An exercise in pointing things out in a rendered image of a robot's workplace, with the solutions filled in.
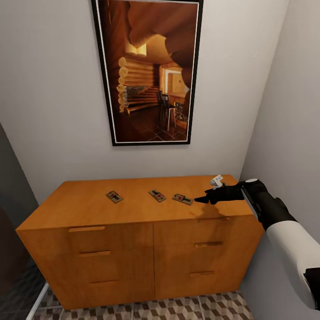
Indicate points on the door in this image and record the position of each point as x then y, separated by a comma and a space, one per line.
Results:
21, 281

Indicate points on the picture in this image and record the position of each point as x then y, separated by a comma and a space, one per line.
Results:
149, 53

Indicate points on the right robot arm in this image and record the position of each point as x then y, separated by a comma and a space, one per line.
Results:
298, 252

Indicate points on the cabinet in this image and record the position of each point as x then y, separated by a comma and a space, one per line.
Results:
94, 252

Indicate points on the shower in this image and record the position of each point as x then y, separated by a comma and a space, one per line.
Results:
35, 306

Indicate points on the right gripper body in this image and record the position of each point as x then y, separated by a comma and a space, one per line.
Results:
219, 194

